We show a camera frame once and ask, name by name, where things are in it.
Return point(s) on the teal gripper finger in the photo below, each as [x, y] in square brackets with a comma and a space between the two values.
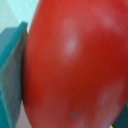
[12, 45]

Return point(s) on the red toy tomato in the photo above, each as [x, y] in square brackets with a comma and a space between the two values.
[75, 71]

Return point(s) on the woven beige placemat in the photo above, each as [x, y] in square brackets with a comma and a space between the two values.
[13, 12]

